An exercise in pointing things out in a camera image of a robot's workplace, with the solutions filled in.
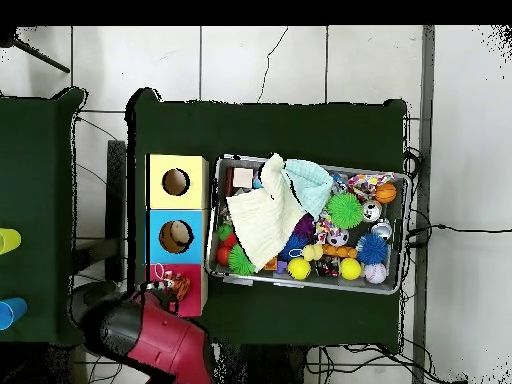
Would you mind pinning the cream yellow waffle cloth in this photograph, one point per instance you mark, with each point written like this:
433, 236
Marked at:
260, 220

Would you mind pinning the mint green waffle cloth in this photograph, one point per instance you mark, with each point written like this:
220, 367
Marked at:
314, 184

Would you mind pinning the multicolour fabric toy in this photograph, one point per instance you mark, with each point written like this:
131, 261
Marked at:
179, 286

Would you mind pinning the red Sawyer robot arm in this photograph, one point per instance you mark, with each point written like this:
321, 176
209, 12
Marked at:
160, 344

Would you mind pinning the clear mesh bin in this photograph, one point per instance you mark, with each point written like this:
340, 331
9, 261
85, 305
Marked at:
210, 240

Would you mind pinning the wooden box with three holes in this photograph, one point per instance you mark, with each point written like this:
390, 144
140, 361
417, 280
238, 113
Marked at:
176, 214

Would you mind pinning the pale wooden cube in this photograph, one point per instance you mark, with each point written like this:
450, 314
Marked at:
242, 177

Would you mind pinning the green spiky ball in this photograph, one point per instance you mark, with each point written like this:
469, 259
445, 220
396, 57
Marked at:
241, 262

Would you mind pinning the yellow tennis ball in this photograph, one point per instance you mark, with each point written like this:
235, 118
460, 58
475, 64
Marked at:
300, 269

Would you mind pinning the dark green table cloth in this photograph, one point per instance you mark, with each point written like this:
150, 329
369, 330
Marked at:
280, 128
36, 176

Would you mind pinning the large green fuzzy ball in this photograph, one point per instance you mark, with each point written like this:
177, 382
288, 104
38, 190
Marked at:
345, 210

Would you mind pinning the smooth yellow ball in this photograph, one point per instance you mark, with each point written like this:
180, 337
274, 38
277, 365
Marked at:
351, 269

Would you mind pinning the black white soccer ball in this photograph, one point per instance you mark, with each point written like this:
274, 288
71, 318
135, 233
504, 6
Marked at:
371, 211

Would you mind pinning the blue fuzzy ball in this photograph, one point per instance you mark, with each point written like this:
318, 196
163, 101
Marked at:
373, 248

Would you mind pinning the orange basketball toy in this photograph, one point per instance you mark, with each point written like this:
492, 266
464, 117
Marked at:
386, 194

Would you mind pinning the white baseball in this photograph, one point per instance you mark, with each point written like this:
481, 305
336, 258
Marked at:
375, 274

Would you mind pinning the black equipment stand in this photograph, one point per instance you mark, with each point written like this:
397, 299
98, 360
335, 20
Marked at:
117, 200

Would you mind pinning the yellow plastic cup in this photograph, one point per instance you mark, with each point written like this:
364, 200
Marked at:
8, 241

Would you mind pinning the blue plastic cup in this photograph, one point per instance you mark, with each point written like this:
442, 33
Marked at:
11, 313

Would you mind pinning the black tripod leg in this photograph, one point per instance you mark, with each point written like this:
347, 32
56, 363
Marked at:
40, 56

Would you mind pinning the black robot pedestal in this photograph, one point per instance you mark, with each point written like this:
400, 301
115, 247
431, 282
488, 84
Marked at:
264, 368

